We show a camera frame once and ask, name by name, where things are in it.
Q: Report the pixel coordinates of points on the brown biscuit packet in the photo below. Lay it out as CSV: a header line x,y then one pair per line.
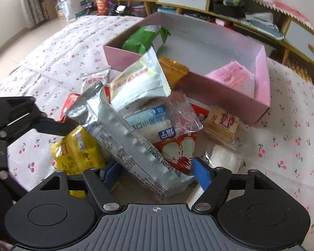
x,y
222,125

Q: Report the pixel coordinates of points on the red white snack packet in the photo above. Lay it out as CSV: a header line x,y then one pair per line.
x,y
198,112
176,154

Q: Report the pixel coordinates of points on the yellow snack packet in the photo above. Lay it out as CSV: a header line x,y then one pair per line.
x,y
76,154

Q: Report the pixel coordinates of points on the pink lace cloth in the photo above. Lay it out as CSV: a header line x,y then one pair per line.
x,y
277,2

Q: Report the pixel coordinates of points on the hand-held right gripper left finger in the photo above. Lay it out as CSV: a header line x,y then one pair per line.
x,y
112,174

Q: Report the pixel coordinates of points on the black device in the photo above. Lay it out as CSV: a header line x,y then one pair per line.
x,y
117,9

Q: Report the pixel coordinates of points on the small silver red packet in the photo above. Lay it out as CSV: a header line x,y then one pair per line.
x,y
94,77

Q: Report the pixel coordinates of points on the pink snack packet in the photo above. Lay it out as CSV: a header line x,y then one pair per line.
x,y
230,74

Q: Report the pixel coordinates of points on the clear white snack packet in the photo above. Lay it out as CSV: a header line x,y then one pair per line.
x,y
225,158

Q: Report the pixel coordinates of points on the silver foil snack packet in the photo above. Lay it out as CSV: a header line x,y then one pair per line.
x,y
120,141

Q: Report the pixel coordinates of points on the stack of egg trays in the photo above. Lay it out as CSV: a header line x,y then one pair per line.
x,y
300,70

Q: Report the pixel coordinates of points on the pink cardboard box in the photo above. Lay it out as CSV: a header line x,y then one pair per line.
x,y
212,39

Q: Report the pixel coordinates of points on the folded grey cloth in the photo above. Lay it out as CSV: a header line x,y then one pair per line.
x,y
264,26

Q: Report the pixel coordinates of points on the green snack packet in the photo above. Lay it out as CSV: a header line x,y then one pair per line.
x,y
141,39

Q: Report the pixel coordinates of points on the grey curtain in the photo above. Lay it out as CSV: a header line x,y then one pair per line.
x,y
31,7

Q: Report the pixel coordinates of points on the white paper bag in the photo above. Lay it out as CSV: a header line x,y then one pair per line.
x,y
73,6

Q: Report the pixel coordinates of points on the white cream snack packet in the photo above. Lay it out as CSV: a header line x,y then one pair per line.
x,y
141,81

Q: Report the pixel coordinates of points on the gold snack packet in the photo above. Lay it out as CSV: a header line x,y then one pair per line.
x,y
172,72

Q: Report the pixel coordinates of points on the clear pink candy packet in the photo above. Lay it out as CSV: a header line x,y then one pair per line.
x,y
183,115

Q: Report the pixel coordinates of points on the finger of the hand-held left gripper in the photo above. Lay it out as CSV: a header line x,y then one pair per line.
x,y
57,129

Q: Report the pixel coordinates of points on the blue white snack packet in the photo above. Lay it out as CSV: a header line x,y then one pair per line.
x,y
149,121

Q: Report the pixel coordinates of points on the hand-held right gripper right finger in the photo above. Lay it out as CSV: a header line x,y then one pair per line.
x,y
201,172

